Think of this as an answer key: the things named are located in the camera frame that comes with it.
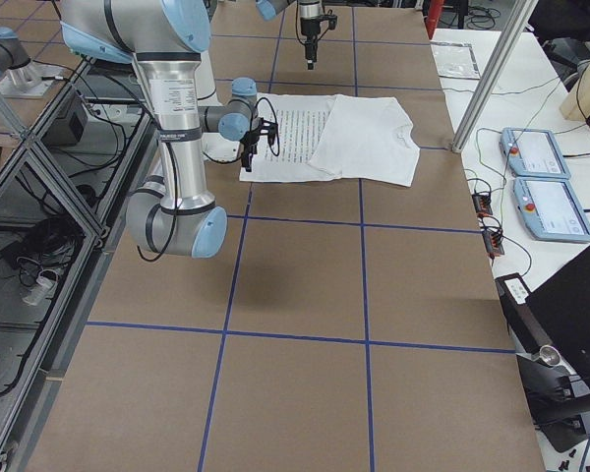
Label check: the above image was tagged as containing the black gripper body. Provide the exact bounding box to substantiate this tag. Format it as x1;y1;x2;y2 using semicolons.
298;1;338;57
240;118;278;156

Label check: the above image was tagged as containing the white long-sleeve printed shirt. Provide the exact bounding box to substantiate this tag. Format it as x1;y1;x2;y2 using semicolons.
239;93;420;187

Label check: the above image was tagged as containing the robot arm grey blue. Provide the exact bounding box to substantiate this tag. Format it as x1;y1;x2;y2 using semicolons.
255;0;338;70
60;1;278;259

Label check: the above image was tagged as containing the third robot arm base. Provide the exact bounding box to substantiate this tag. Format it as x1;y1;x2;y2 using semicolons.
0;27;51;98

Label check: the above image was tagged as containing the white paper sheet in sleeve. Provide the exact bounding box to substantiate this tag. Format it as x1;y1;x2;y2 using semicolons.
431;41;481;80

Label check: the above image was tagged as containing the orange black connector box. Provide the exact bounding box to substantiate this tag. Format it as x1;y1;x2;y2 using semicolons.
472;193;494;217

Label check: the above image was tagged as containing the upper blue teach pendant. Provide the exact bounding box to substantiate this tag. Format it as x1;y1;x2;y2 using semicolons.
500;127;570;180

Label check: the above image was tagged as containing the blue teach pendant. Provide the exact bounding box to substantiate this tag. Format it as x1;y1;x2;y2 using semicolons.
513;177;590;243
500;127;570;180

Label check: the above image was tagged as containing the white power strip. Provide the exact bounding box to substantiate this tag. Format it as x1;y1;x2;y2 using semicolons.
23;275;57;306

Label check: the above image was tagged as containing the lower blue teach pendant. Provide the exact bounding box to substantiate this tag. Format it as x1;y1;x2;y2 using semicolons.
513;177;590;243

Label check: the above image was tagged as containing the black laptop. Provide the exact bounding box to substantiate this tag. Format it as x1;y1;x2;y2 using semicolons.
496;245;590;387

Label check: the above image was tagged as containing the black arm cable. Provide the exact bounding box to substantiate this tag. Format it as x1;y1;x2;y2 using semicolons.
255;96;282;158

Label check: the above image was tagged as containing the aluminium frame post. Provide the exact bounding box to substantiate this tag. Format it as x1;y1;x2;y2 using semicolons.
450;0;538;153

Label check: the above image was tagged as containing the black camera stand device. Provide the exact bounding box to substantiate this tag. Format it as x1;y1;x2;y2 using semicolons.
516;353;590;452

